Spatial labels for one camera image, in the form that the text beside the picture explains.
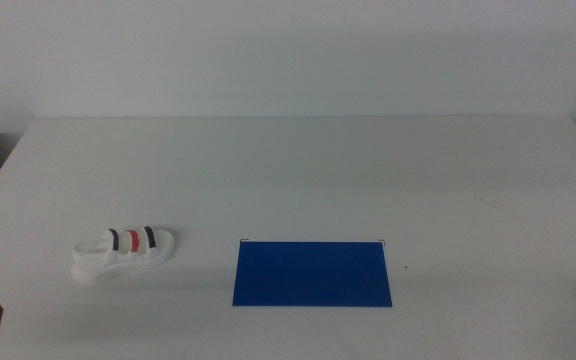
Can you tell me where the white sandal with striped straps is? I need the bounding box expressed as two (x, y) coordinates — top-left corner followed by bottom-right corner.
(70, 225), (176, 286)

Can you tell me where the blue rectangular mat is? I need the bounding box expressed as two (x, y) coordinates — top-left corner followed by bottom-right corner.
(231, 241), (393, 308)

